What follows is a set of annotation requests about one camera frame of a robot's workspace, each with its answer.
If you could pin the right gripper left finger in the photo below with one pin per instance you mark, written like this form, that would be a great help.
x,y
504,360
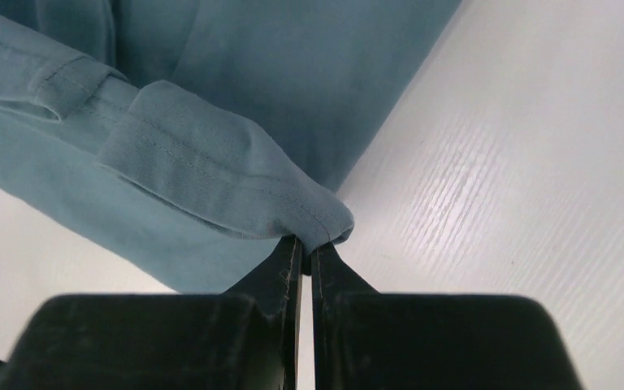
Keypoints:
x,y
243,338

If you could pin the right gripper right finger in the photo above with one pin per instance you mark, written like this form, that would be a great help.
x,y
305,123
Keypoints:
x,y
366,339

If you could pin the blue-grey t-shirt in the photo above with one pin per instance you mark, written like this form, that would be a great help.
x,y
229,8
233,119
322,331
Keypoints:
x,y
190,136

